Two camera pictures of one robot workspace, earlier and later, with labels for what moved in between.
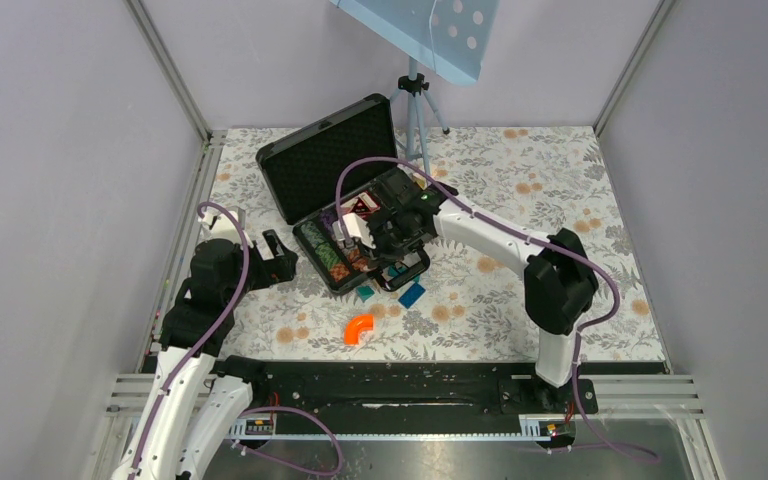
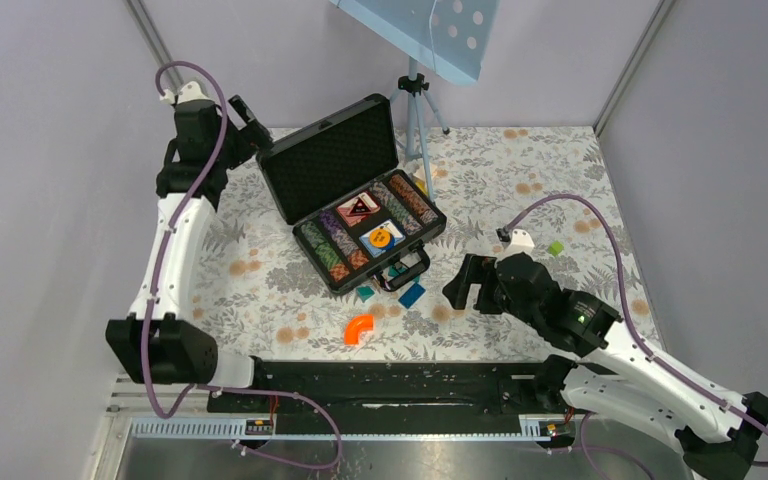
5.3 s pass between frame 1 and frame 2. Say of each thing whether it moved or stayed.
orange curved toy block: stayed
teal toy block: stayed
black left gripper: moved
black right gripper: moved
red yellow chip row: stayed
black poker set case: stayed
